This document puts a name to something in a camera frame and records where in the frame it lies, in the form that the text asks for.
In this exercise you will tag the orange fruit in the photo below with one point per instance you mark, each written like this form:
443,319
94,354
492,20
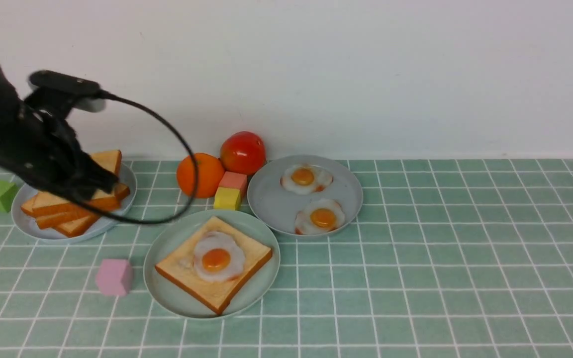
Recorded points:
210,173

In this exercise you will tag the salmon foam cube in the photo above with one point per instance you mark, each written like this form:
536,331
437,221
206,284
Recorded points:
236,181

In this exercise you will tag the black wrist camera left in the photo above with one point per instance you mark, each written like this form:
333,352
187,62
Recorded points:
55,91

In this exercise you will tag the green foam cube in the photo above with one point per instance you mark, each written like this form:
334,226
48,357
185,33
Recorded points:
8,191

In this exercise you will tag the pink foam cube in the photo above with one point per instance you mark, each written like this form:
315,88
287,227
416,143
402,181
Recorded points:
114,277

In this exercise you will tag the toast slice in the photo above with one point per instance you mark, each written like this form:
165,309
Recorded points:
95,182
52,220
216,296
76,227

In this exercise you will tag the yellow foam cube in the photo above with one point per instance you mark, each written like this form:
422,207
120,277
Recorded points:
227,198

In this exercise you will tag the grey plate with eggs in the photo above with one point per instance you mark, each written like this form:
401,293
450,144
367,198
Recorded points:
277,207

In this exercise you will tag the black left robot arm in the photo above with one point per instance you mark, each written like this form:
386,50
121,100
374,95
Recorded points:
57,121

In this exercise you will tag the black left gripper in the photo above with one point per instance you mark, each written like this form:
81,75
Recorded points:
27,148

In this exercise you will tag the fried egg near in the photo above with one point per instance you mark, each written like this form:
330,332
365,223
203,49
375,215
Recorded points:
319,217

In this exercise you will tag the green centre plate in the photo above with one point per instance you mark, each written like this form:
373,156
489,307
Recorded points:
181,303

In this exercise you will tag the fried egg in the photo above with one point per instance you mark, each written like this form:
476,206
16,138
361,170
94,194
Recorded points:
217,257
305,179
319,217

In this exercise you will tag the green checkered tablecloth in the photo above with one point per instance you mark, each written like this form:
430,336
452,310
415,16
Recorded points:
447,259

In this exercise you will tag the fried egg rear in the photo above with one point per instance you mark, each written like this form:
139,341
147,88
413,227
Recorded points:
305,179

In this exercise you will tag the red tomato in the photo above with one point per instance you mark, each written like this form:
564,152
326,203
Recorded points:
244,153

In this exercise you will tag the fried egg front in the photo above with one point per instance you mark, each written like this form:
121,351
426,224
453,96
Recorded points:
217,257

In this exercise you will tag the blue plate with toast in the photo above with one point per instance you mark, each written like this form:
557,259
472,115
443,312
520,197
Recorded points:
50,236

